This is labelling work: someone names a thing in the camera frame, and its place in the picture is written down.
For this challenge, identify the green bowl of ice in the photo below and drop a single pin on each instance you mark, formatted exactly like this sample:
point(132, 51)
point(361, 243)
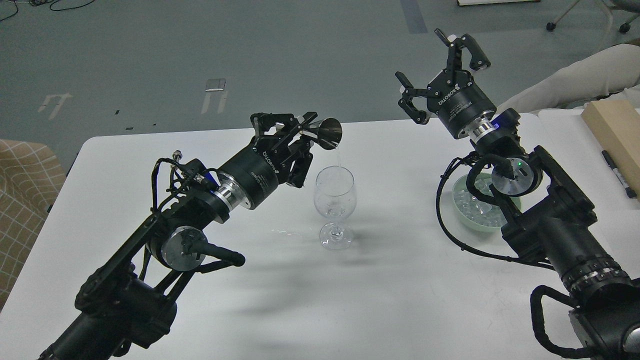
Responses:
point(473, 213)

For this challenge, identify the clear wine glass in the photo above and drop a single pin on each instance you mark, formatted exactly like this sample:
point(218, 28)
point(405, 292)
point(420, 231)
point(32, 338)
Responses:
point(335, 198)

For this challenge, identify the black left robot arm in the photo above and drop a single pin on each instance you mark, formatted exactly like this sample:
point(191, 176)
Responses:
point(132, 298)

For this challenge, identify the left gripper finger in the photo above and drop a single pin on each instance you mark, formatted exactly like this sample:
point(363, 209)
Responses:
point(278, 131)
point(296, 163)

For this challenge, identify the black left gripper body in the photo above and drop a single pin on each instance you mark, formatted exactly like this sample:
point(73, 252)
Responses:
point(257, 170)

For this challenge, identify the person's beige trouser leg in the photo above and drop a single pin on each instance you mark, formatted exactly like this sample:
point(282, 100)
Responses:
point(610, 74)

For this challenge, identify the white board on floor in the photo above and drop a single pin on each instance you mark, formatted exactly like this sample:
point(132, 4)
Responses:
point(466, 3)

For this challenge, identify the beige checkered chair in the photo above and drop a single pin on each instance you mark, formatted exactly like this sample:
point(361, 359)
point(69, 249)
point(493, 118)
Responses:
point(31, 177)

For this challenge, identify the light wooden block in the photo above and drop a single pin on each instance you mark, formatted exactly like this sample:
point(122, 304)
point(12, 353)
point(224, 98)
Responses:
point(616, 126)

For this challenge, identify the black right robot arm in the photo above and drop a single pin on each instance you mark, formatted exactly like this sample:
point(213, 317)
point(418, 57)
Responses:
point(547, 214)

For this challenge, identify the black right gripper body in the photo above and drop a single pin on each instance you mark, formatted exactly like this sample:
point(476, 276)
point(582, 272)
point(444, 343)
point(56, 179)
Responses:
point(457, 102)

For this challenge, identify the office chair wheeled base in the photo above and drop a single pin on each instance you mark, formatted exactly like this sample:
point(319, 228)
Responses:
point(603, 22)

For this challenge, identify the black marker pen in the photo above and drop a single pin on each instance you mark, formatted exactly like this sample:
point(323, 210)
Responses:
point(629, 191)

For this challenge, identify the steel double jigger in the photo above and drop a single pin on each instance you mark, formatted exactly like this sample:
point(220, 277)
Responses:
point(326, 133)

